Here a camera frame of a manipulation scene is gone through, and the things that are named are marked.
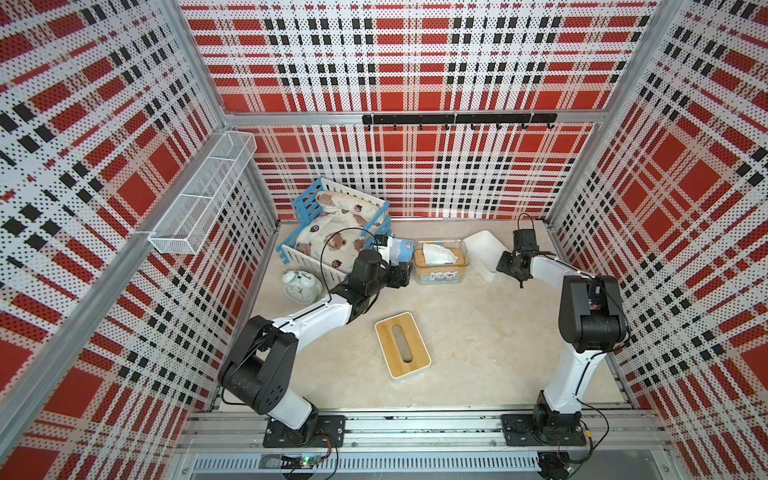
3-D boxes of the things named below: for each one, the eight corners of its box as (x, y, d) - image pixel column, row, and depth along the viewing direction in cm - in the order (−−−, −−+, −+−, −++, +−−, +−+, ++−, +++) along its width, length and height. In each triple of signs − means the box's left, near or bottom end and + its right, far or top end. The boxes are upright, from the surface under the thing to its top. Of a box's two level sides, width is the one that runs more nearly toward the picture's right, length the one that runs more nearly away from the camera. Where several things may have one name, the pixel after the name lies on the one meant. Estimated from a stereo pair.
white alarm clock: (290, 300, 100) (279, 279, 90) (297, 289, 102) (286, 268, 93) (318, 306, 98) (309, 285, 89) (323, 294, 101) (315, 273, 91)
